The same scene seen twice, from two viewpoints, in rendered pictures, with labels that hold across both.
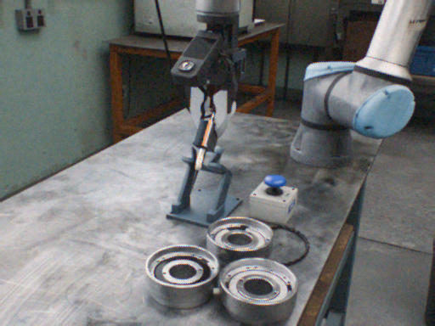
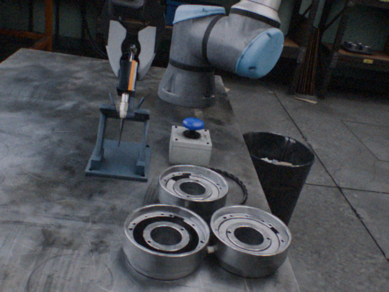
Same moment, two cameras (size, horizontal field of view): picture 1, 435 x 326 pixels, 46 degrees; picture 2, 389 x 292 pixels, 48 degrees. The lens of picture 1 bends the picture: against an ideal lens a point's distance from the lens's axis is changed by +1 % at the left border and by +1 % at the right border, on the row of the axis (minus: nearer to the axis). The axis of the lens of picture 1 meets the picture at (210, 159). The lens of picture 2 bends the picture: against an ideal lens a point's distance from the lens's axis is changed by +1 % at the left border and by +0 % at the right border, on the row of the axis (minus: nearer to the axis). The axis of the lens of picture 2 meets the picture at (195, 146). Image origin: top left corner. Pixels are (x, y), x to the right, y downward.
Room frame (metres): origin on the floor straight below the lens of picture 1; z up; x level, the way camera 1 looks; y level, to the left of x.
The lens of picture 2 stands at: (0.22, 0.25, 1.16)
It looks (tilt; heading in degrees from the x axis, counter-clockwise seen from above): 25 degrees down; 328
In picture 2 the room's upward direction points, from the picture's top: 10 degrees clockwise
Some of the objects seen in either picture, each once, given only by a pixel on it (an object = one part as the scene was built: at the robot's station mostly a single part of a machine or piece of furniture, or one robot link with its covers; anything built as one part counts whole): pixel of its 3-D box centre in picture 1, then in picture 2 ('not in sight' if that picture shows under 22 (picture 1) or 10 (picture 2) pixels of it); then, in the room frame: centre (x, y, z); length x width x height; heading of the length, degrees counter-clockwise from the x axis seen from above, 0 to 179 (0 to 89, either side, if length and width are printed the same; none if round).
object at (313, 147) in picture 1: (323, 137); (189, 79); (1.15, -0.27, 0.85); 0.15 x 0.15 x 0.10
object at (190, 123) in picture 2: (274, 189); (191, 132); (0.84, -0.12, 0.85); 0.04 x 0.04 x 0.05
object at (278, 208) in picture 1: (274, 200); (190, 143); (0.85, -0.12, 0.82); 0.08 x 0.07 x 0.05; 156
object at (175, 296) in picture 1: (182, 276); (165, 240); (0.60, 0.03, 0.82); 0.10 x 0.10 x 0.04
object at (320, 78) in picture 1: (331, 90); (199, 33); (1.14, -0.27, 0.97); 0.13 x 0.12 x 0.14; 25
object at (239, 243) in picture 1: (239, 243); (191, 193); (0.70, -0.05, 0.82); 0.10 x 0.10 x 0.04
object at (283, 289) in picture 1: (257, 292); (247, 241); (0.57, -0.07, 0.82); 0.08 x 0.08 x 0.02
